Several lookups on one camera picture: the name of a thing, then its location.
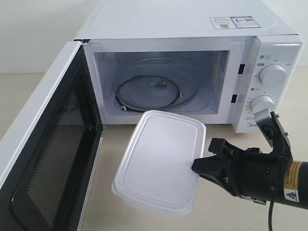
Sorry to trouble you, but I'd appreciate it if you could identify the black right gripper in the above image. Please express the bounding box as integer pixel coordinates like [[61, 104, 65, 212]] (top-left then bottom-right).
[[191, 138, 293, 201]]

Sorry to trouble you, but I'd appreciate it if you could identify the white plastic lidded container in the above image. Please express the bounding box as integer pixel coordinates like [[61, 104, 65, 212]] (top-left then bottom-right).
[[112, 110, 206, 216]]

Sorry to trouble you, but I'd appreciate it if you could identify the white microwave door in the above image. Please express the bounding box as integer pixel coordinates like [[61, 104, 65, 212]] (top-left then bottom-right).
[[0, 40, 103, 231]]

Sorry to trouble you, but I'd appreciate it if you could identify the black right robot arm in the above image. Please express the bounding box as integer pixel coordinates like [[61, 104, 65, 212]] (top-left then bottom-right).
[[191, 138, 308, 209]]

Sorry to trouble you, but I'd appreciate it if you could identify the white microwave oven body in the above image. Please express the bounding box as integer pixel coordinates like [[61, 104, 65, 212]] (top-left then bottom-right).
[[75, 0, 304, 133]]

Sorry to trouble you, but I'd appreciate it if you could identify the lower white control knob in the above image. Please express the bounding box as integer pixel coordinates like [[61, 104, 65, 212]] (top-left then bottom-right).
[[250, 95, 274, 114]]

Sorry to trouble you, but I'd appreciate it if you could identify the white control knob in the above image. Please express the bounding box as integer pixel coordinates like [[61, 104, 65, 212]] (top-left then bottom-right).
[[250, 95, 274, 114], [259, 64, 287, 86]]

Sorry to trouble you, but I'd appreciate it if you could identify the glass turntable plate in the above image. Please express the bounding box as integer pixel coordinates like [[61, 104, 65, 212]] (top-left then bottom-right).
[[114, 57, 199, 112]]

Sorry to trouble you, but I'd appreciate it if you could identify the upper white control knob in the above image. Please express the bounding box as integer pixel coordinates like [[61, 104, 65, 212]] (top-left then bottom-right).
[[259, 64, 287, 86]]

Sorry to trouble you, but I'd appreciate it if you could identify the white and blue label sticker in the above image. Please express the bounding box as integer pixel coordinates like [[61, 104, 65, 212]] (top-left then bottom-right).
[[209, 16, 261, 29]]

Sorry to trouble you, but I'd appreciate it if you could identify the black right camera cable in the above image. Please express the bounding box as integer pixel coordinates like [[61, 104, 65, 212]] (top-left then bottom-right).
[[267, 186, 275, 231]]

